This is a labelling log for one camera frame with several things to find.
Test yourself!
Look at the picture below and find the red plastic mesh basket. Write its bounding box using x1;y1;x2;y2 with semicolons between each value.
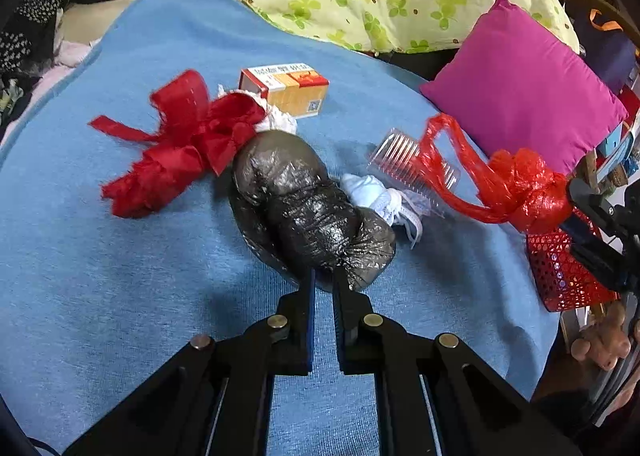
527;208;622;313

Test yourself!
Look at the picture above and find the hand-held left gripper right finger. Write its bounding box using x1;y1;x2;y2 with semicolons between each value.
334;266;583;456

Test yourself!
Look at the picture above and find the magenta pillow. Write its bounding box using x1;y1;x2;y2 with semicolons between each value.
420;0;630;177

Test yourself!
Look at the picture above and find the person's right hand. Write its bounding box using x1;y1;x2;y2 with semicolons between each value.
570;303;633;371

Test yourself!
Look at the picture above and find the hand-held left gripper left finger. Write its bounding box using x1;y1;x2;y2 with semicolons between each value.
62;267;317;456

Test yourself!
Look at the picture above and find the red opaque plastic bag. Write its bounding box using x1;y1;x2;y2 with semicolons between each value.
89;70;266;219

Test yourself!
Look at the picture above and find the blue blanket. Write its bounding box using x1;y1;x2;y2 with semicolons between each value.
0;0;558;456

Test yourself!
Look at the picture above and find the pale pink cloth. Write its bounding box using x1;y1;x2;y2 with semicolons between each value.
30;0;133;101

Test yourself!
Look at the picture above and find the clear plastic clamshell container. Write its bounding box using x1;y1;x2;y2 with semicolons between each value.
366;128;461;217

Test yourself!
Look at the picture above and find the navy bag with orange handle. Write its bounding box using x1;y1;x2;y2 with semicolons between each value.
575;6;639;92

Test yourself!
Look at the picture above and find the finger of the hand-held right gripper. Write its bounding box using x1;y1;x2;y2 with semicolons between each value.
570;230;637;293
566;177;640;237

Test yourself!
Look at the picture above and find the black white patterned cloth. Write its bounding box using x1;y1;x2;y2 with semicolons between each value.
0;0;76;77

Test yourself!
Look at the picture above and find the orange white cardboard box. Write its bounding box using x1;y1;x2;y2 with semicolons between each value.
238;64;330;117

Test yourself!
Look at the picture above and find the black plastic bag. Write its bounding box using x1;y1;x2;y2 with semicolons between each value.
231;131;397;293

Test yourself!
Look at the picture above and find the light blue cardboard box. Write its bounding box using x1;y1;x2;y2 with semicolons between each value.
597;126;640;187

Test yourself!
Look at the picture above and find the red translucent plastic bag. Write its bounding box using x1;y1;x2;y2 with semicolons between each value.
417;114;573;234

